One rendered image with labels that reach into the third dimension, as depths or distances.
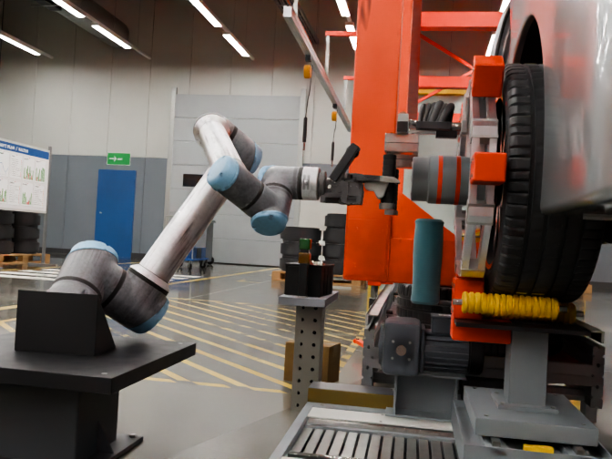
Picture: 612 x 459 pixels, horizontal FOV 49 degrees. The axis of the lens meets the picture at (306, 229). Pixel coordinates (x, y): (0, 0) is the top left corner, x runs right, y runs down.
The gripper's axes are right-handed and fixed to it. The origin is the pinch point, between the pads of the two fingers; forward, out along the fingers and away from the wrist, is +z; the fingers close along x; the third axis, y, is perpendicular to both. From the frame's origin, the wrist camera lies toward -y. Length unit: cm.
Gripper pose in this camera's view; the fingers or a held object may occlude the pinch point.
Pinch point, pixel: (394, 179)
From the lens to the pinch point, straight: 181.0
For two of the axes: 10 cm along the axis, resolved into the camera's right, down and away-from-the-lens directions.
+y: -0.6, 10.0, -0.1
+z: 9.9, 0.5, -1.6
